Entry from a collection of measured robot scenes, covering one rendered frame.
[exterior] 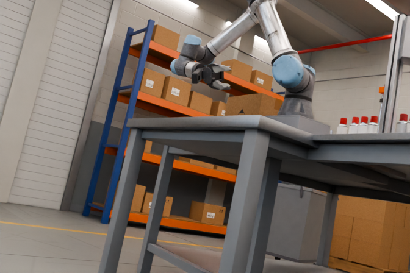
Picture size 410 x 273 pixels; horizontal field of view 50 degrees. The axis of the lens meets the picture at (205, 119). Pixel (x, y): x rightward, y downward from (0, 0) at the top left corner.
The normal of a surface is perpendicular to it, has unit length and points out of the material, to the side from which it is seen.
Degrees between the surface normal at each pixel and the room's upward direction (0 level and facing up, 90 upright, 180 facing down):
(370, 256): 90
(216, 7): 90
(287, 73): 99
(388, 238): 90
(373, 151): 90
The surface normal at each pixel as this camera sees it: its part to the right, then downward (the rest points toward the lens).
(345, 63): -0.77, -0.26
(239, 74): 0.57, -0.02
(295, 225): -0.55, -0.18
